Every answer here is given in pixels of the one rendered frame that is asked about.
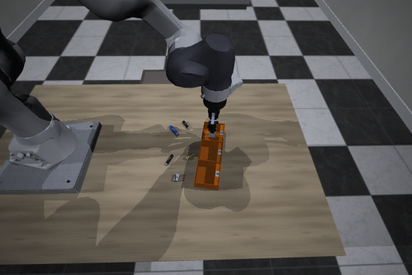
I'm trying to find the blue battery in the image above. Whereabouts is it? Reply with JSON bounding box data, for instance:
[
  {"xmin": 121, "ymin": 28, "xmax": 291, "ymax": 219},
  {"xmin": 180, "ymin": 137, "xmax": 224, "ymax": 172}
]
[{"xmin": 169, "ymin": 126, "xmax": 179, "ymax": 135}]

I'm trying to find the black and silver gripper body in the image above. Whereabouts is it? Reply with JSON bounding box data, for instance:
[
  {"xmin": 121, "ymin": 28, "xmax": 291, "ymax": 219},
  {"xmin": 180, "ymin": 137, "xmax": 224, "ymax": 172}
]
[{"xmin": 203, "ymin": 98, "xmax": 227, "ymax": 117}]

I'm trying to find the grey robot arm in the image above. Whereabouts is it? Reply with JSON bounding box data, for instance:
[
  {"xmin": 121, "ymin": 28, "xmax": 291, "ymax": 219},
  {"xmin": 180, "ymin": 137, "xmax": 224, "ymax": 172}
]
[{"xmin": 0, "ymin": 0, "xmax": 243, "ymax": 170}]

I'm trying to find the orange three-compartment bin rack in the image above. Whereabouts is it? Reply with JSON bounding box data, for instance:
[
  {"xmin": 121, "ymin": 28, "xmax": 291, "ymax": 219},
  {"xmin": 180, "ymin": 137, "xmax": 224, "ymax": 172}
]
[{"xmin": 194, "ymin": 122, "xmax": 225, "ymax": 190}]

